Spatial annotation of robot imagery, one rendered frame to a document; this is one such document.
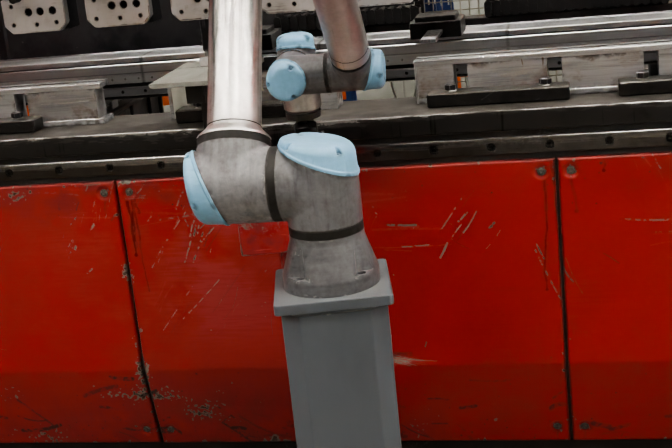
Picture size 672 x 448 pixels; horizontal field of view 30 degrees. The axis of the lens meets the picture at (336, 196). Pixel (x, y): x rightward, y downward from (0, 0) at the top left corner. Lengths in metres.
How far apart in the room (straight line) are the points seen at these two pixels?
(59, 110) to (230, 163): 1.14
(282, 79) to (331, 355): 0.63
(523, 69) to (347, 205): 0.94
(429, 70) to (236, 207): 0.95
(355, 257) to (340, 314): 0.09
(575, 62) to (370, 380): 1.04
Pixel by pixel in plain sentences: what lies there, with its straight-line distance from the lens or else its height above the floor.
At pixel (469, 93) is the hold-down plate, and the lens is 2.68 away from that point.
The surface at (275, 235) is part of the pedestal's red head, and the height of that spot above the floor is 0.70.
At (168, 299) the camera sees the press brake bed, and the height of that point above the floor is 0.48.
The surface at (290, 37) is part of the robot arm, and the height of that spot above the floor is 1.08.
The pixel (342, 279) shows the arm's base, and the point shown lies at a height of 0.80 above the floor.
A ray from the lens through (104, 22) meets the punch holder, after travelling 2.88.
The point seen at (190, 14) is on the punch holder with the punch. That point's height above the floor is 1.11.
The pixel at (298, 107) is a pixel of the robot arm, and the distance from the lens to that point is 2.47.
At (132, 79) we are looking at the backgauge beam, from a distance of 3.19.
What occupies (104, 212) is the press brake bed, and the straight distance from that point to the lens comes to 2.87.
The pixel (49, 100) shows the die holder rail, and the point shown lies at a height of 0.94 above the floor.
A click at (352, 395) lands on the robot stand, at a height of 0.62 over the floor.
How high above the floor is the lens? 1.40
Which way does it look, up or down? 15 degrees down
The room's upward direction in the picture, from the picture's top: 6 degrees counter-clockwise
